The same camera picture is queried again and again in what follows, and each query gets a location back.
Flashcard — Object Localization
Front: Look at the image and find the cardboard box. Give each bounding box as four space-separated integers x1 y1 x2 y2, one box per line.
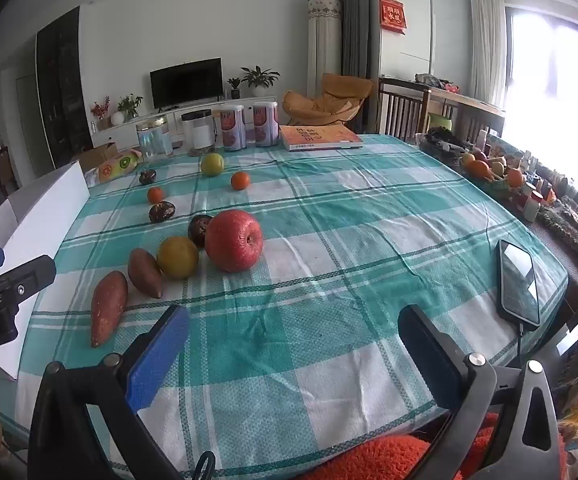
76 142 119 173

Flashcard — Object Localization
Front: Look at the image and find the teal checked tablecloth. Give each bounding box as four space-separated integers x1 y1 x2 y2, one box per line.
14 133 570 480

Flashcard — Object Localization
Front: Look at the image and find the wooden side table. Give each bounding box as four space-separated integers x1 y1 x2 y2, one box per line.
429 85 506 146

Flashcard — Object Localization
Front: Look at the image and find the orange book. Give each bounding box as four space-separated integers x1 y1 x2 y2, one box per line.
280 125 364 152

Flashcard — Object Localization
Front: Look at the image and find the wooden chair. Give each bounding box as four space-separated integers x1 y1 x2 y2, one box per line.
378 76 432 143

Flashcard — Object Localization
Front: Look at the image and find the orange fleece clothing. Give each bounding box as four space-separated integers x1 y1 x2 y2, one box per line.
296 410 570 480

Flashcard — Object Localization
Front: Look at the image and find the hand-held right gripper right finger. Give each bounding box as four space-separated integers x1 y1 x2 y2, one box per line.
398 304 562 480

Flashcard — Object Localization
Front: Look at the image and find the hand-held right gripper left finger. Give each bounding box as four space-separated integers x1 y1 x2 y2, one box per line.
28 304 191 480

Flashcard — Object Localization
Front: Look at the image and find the covered standing air conditioner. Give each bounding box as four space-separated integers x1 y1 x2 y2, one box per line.
307 0 342 111

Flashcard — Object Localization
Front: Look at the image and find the fruit print packet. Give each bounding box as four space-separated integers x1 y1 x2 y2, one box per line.
85 149 143 187

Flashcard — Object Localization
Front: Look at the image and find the orange lounge chair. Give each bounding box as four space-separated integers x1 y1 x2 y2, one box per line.
282 73 374 128

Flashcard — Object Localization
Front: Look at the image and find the dark tall cabinet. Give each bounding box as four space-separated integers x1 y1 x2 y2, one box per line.
36 7 95 168

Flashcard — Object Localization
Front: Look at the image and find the red apple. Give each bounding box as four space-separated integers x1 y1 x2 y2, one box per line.
204 210 265 274

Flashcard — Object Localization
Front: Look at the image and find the clear jar with white label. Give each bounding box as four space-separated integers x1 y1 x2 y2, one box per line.
181 109 216 157

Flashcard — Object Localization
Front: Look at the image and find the leafy potted plant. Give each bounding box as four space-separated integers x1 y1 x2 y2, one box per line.
118 94 143 122

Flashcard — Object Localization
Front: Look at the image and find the red wall hanging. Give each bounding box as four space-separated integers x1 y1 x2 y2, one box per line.
380 0 408 36

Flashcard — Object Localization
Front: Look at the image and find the sweet potato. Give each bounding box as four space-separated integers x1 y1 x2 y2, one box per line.
90 270 129 349
128 248 164 300

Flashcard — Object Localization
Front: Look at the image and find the yellow-green apple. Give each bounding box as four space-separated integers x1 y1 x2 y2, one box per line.
200 152 225 177
156 236 200 280

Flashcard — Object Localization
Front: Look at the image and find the white curtain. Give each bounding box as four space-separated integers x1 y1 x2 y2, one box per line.
470 0 507 111

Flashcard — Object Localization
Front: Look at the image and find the black television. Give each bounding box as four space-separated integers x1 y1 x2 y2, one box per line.
150 58 223 110

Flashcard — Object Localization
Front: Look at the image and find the black smartphone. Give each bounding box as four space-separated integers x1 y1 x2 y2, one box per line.
498 239 541 331

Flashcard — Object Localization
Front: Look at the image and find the glass jar with gold lid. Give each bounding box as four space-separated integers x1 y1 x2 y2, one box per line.
136 115 174 162

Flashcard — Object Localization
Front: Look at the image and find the grey curtain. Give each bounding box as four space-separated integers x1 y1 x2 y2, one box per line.
329 0 382 86

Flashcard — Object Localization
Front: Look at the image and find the red flower vase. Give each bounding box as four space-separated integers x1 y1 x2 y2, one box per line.
90 96 111 131

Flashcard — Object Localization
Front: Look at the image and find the printed tin can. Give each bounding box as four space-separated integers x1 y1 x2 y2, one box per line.
253 101 279 148
212 105 246 152

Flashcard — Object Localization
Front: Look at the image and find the white board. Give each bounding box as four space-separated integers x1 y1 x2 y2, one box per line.
0 160 90 381

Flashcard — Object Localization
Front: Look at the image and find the large potted plant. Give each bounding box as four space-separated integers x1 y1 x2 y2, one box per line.
241 66 280 97

